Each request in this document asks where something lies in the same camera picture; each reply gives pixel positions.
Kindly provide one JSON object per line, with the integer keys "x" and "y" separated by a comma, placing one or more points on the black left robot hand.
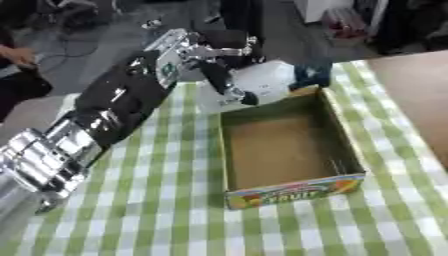
{"x": 224, "y": 41}

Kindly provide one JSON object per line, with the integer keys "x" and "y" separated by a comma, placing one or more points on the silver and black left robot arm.
{"x": 119, "y": 96}

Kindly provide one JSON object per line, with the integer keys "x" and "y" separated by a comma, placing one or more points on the tan cardboard box, fruit print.
{"x": 280, "y": 150}

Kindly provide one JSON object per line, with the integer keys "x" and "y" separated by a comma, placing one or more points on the white package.
{"x": 265, "y": 80}

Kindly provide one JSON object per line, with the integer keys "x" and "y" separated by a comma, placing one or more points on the blue printed package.
{"x": 312, "y": 73}

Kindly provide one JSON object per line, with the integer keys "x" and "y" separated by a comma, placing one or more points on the white cabinet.
{"x": 318, "y": 8}

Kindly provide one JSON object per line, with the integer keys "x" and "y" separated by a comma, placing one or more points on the pink crate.
{"x": 345, "y": 21}

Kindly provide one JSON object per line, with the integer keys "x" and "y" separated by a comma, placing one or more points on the black chair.
{"x": 76, "y": 13}

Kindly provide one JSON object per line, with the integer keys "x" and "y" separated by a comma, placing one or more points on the person's hand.
{"x": 17, "y": 55}

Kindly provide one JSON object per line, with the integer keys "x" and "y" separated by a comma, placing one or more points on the person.
{"x": 20, "y": 88}

